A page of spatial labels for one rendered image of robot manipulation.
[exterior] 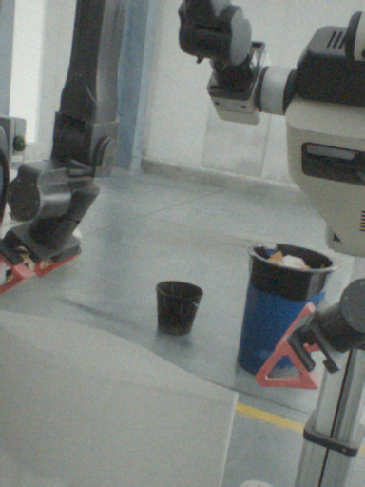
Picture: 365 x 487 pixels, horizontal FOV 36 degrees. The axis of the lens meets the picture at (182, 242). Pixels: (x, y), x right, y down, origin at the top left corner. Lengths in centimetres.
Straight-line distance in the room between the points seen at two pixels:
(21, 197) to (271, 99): 56
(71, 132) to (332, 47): 51
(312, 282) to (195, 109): 666
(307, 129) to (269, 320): 204
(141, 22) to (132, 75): 81
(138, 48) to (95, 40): 880
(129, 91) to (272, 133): 241
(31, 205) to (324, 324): 38
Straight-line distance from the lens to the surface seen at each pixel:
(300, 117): 108
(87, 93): 75
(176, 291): 362
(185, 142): 940
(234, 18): 97
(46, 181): 73
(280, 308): 297
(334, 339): 70
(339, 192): 114
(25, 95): 766
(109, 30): 75
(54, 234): 81
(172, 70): 952
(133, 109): 952
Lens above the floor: 142
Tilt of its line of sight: 15 degrees down
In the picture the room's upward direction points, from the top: 8 degrees clockwise
